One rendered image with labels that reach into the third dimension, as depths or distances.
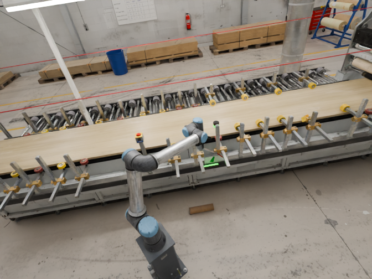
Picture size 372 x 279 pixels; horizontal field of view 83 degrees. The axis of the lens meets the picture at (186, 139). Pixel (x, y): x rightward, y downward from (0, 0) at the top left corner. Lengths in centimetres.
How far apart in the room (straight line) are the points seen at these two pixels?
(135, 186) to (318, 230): 206
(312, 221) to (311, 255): 40
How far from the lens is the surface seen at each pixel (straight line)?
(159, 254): 197
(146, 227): 179
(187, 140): 163
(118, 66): 745
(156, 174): 234
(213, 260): 254
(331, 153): 348
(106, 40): 914
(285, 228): 279
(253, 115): 272
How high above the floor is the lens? 236
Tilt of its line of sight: 38 degrees down
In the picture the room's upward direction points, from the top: 9 degrees counter-clockwise
